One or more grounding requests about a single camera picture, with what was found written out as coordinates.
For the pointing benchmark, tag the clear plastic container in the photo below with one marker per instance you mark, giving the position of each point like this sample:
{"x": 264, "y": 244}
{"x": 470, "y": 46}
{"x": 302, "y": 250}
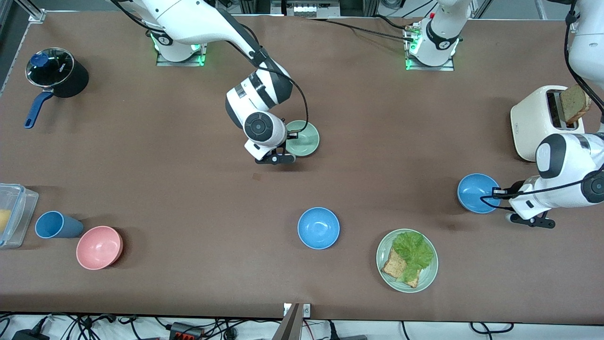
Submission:
{"x": 21, "y": 212}

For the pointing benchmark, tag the grey power strip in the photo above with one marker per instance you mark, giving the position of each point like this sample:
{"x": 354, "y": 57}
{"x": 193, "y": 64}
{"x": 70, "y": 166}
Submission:
{"x": 306, "y": 8}

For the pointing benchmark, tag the metal corner bracket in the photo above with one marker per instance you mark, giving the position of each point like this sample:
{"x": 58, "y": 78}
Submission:
{"x": 37, "y": 15}

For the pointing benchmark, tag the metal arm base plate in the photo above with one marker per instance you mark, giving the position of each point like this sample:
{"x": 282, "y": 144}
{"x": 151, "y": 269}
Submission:
{"x": 448, "y": 67}
{"x": 204, "y": 52}

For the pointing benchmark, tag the yellow food piece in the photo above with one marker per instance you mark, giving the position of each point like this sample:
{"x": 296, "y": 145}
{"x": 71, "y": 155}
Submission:
{"x": 4, "y": 221}

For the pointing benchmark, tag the pink bowl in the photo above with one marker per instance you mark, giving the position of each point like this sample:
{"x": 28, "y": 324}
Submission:
{"x": 98, "y": 248}

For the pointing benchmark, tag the black power adapter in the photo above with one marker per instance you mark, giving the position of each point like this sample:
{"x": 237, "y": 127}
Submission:
{"x": 30, "y": 335}

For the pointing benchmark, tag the small metal edge bracket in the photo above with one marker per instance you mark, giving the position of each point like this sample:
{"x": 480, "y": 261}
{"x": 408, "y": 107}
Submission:
{"x": 306, "y": 310}

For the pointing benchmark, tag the brown bread slice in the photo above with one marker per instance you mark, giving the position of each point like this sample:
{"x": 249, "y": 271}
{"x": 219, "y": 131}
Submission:
{"x": 394, "y": 267}

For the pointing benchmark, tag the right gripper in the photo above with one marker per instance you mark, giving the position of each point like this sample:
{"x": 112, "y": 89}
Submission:
{"x": 288, "y": 141}

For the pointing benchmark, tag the blue bowl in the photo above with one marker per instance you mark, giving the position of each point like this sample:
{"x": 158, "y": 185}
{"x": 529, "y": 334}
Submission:
{"x": 318, "y": 228}
{"x": 472, "y": 191}

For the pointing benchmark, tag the green lettuce leaf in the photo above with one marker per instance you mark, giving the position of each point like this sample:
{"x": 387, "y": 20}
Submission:
{"x": 415, "y": 250}

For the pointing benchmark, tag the green plate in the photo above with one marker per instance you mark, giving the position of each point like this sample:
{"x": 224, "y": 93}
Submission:
{"x": 427, "y": 278}

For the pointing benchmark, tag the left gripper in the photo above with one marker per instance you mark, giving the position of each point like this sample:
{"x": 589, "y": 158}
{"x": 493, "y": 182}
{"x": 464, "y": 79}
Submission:
{"x": 512, "y": 191}

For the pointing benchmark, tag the brown toast slice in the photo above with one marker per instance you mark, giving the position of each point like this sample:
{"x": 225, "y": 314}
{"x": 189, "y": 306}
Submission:
{"x": 574, "y": 104}

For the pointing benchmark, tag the grey camera pole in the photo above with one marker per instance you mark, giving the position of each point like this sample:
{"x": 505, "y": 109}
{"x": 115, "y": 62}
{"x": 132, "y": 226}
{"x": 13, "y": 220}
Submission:
{"x": 289, "y": 326}

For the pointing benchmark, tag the cream white toaster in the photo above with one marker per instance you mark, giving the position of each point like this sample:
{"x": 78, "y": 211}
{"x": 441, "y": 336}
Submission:
{"x": 531, "y": 118}

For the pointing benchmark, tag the green bowl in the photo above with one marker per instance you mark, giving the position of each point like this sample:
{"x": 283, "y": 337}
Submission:
{"x": 306, "y": 144}

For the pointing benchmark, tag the black red power device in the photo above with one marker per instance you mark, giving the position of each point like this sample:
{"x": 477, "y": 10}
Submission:
{"x": 186, "y": 331}

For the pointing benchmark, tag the glass lid blue knob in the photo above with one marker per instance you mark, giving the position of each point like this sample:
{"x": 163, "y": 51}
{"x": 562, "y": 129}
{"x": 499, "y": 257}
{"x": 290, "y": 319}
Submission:
{"x": 52, "y": 66}

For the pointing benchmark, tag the blue cup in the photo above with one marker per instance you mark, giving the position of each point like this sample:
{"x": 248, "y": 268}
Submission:
{"x": 59, "y": 225}

